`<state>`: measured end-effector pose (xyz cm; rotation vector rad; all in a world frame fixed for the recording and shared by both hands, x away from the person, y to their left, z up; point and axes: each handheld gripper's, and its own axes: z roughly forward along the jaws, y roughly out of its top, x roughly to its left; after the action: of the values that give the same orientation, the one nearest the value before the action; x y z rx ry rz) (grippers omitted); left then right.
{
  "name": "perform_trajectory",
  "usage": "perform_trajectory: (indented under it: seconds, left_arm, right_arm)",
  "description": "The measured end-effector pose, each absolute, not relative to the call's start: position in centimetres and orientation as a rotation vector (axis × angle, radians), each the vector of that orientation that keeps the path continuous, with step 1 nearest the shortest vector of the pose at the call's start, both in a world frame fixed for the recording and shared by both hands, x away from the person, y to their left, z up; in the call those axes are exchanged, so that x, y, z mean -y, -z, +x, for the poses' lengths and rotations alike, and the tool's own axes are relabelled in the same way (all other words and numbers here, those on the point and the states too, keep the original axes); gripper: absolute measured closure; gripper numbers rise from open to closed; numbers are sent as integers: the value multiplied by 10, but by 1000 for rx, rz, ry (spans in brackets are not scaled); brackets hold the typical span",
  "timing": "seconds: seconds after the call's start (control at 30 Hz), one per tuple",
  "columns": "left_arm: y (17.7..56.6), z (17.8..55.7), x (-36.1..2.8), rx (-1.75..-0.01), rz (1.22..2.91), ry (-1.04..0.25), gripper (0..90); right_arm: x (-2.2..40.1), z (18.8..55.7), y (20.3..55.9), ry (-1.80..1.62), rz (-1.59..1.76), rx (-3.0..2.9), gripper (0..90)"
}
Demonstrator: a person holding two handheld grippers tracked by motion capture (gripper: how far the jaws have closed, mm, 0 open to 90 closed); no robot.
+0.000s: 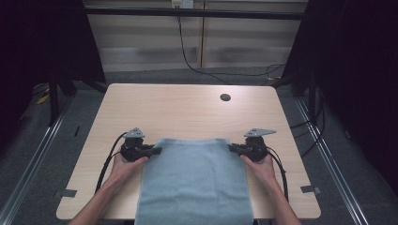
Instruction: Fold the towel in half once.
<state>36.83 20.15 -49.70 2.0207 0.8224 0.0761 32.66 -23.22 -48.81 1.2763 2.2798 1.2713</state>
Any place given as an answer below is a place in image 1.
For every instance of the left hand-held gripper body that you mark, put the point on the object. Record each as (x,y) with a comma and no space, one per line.
(133,150)

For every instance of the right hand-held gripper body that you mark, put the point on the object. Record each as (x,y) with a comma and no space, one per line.
(255,150)

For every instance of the light blue towel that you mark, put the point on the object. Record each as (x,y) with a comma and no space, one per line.
(194,184)

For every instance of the person's left hand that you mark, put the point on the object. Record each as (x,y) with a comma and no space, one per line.
(125,172)

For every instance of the person's right hand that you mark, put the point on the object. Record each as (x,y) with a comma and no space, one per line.
(263,172)

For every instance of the dark round table grommet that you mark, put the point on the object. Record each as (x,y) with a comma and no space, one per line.
(225,97)

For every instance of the grey tape strip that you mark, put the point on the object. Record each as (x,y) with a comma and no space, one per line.
(68,193)
(311,189)

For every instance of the black metal stand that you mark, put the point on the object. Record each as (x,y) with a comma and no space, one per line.
(53,100)

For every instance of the yellow floor object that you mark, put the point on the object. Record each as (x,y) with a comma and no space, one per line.
(43,99)

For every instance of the black curtain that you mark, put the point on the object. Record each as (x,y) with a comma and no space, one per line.
(40,40)
(353,62)

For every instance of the metal floor rail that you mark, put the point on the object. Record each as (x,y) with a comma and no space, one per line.
(28,168)
(331,165)

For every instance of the black horizontal frame bar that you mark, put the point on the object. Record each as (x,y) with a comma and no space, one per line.
(194,13)

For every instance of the white wall power outlet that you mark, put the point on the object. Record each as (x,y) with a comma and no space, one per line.
(182,3)

